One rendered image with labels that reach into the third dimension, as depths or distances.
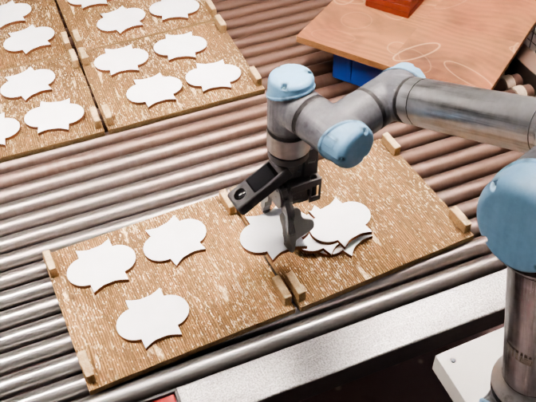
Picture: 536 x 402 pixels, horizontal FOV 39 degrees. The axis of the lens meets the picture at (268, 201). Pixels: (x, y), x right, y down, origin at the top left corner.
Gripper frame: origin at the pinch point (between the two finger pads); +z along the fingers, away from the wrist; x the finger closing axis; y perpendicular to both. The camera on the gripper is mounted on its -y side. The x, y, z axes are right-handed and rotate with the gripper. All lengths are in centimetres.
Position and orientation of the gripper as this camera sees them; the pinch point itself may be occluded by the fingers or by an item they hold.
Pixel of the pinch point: (275, 230)
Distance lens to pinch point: 143.1
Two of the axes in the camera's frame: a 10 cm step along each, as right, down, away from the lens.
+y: 9.0, -3.0, 3.1
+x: -4.3, -6.4, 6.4
